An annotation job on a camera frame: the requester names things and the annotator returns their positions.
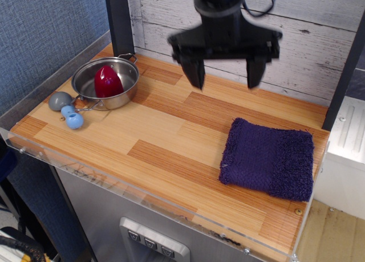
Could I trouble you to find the purple terry cloth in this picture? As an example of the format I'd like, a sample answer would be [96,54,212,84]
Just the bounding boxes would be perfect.
[219,118,314,201]

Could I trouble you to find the black post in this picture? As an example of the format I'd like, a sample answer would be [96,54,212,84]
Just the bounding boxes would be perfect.
[105,0,135,57]
[322,14,364,131]

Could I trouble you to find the black post right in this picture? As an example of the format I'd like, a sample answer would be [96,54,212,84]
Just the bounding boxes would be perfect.
[322,14,364,131]

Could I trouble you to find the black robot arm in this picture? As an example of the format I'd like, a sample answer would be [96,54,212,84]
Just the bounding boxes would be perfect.
[168,0,282,88]

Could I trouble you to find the small steel pot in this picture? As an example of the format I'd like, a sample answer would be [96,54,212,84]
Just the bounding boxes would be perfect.
[71,53,139,111]

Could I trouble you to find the grey and blue toy scoop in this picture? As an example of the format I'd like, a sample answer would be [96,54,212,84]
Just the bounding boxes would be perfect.
[48,91,84,130]

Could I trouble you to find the yellow and black object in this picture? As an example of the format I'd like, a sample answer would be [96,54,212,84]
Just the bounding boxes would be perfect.
[1,234,52,261]

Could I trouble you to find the black post left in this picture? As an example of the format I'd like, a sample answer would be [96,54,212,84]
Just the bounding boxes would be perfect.
[105,0,135,57]

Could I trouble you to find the dark red plastic pepper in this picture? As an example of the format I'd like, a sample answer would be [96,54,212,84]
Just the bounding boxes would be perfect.
[94,66,124,98]

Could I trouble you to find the steel panel with buttons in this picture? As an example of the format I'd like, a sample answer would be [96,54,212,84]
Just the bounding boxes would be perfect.
[119,217,190,261]

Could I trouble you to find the white metal cabinet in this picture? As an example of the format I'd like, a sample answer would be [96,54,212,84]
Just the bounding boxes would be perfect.
[314,96,364,219]

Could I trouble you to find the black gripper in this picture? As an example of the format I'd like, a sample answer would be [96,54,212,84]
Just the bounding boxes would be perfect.
[168,5,282,90]

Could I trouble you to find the clear acrylic table guard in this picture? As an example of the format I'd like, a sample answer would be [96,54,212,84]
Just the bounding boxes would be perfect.
[0,127,329,262]

